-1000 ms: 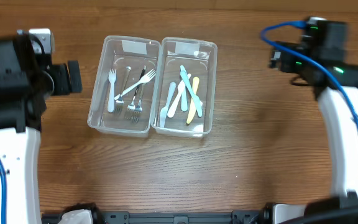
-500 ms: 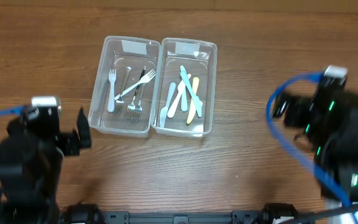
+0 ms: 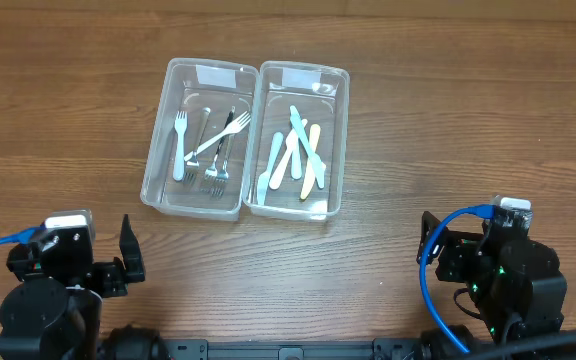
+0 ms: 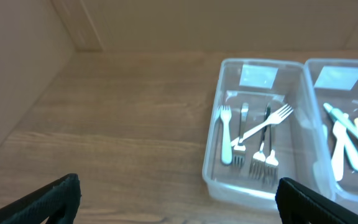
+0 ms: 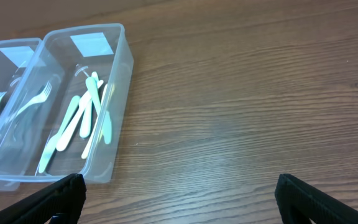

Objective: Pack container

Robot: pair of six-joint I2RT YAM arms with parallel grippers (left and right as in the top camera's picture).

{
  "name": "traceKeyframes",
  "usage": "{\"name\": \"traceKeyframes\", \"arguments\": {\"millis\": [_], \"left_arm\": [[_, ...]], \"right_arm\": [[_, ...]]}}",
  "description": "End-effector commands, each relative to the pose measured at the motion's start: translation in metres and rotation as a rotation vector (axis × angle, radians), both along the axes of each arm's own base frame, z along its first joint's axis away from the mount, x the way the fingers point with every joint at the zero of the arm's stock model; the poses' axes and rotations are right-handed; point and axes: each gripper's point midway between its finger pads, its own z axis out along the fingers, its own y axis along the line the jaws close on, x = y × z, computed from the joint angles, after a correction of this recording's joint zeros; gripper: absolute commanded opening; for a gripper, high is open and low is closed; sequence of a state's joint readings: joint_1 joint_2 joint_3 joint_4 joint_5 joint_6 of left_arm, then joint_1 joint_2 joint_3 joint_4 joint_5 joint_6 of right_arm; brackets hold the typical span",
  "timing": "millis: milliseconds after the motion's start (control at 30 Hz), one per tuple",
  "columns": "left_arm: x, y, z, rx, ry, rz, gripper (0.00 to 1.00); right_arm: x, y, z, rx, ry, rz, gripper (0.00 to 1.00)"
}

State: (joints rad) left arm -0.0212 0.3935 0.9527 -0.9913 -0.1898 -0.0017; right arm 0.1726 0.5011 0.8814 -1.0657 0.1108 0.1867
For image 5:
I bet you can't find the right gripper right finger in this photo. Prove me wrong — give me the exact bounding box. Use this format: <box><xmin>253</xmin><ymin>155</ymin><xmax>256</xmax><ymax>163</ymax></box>
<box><xmin>275</xmin><ymin>174</ymin><xmax>358</xmax><ymax>224</ymax></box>

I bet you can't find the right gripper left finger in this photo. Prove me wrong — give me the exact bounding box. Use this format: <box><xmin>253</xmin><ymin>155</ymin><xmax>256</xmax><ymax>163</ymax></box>
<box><xmin>0</xmin><ymin>174</ymin><xmax>86</xmax><ymax>224</ymax></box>

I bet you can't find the pale blue plastic knife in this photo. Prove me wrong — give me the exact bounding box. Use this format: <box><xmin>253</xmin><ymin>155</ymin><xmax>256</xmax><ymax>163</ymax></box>
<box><xmin>38</xmin><ymin>95</ymin><xmax>80</xmax><ymax>173</ymax></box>

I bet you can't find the cream yellow plastic knife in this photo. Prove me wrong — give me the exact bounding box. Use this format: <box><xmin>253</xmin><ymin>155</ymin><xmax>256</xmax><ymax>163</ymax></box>
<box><xmin>81</xmin><ymin>85</ymin><xmax>107</xmax><ymax>159</ymax></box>

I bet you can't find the white plastic knife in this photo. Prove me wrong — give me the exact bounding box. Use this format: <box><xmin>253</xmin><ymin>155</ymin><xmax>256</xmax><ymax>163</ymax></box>
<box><xmin>56</xmin><ymin>91</ymin><xmax>91</xmax><ymax>151</ymax></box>
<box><xmin>80</xmin><ymin>100</ymin><xmax>93</xmax><ymax>139</ymax></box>

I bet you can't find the white plastic fork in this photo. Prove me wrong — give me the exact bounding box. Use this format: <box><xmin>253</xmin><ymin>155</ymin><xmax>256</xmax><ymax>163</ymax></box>
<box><xmin>6</xmin><ymin>81</ymin><xmax>52</xmax><ymax>122</ymax></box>

